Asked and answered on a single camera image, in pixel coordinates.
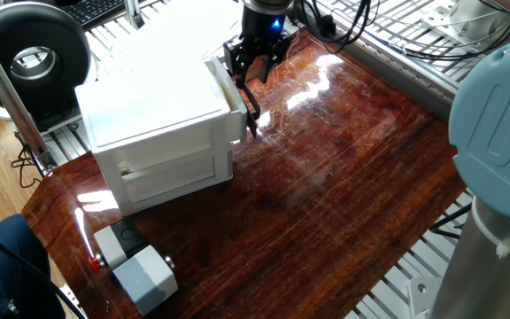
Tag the white plastic drawer cabinet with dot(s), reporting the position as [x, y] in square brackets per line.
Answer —
[149, 102]

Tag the white plain drawer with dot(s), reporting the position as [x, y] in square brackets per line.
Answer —
[171, 179]

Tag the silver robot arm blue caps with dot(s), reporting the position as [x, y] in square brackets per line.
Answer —
[503, 133]

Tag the white black box red button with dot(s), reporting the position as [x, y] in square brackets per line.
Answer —
[109, 246]

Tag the grey aluminium frame rail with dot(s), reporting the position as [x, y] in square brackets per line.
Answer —
[414, 91]

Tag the glossy brown wooden board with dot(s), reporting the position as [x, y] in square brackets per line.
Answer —
[348, 199]

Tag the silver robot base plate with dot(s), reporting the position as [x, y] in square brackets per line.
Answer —
[421, 301]

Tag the grey white box metal button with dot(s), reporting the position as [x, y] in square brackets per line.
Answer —
[149, 279]

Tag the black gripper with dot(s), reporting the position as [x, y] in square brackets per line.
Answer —
[259, 26]

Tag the long aluminium frame post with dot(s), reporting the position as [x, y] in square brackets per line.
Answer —
[7, 97]

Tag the white paper sheet pile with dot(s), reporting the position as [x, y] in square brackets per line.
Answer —
[184, 31]

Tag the short aluminium post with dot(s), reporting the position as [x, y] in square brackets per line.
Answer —
[133, 13]

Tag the silver plate with white cylinder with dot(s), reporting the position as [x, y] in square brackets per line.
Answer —
[441, 20]

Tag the black keyboard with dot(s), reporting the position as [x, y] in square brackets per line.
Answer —
[91, 11]

